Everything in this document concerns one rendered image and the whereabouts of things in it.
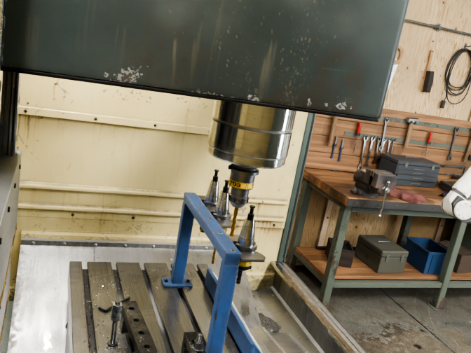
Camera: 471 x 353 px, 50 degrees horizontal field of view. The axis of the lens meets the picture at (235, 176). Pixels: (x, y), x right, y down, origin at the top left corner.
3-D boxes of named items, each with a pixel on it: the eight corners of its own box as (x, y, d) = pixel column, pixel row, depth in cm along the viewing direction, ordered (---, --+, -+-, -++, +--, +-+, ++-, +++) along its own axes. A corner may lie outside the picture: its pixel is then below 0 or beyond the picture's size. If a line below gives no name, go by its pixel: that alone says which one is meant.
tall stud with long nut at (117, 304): (116, 342, 136) (123, 298, 133) (118, 347, 134) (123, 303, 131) (106, 342, 135) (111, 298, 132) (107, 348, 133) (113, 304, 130)
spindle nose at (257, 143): (194, 145, 105) (203, 87, 102) (262, 150, 112) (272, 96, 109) (226, 167, 91) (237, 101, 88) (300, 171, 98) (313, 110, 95)
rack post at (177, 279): (188, 280, 178) (202, 200, 170) (192, 288, 173) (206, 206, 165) (160, 280, 174) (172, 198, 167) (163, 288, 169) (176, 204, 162)
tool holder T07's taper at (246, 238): (235, 239, 134) (240, 215, 132) (251, 239, 135) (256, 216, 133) (239, 246, 130) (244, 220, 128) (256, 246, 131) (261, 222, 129)
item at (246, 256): (260, 253, 132) (261, 251, 131) (268, 262, 127) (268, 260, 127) (235, 253, 129) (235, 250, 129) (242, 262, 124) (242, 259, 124)
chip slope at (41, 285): (230, 298, 229) (240, 244, 223) (296, 407, 166) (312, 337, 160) (16, 299, 199) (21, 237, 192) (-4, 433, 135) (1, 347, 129)
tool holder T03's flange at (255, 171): (223, 165, 104) (225, 153, 103) (249, 167, 106) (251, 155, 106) (236, 174, 98) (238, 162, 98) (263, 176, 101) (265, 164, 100)
